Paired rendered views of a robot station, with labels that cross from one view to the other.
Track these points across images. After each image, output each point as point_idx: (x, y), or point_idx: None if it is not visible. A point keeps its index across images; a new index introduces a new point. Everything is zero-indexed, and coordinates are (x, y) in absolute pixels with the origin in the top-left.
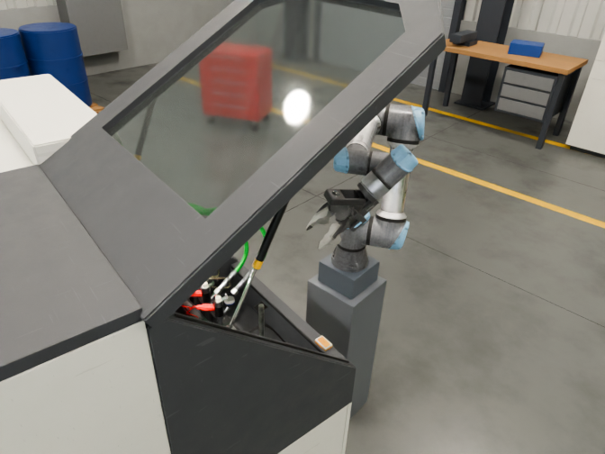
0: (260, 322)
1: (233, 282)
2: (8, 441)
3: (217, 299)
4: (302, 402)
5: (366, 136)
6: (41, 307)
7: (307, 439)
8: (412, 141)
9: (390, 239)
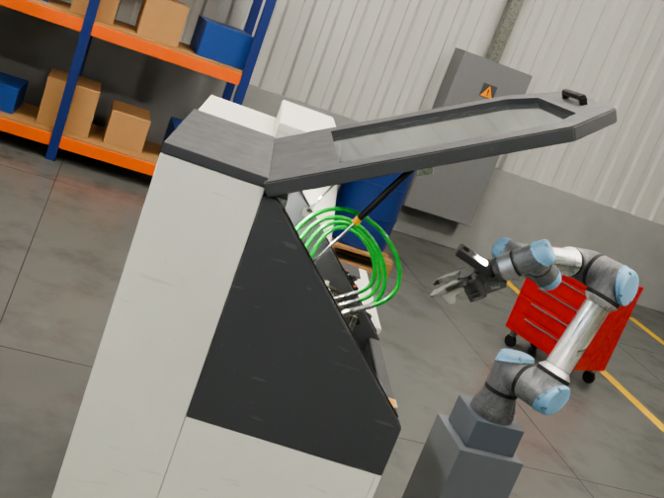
0: None
1: None
2: (157, 202)
3: None
4: (332, 404)
5: None
6: (220, 153)
7: (318, 466)
8: (607, 297)
9: (536, 390)
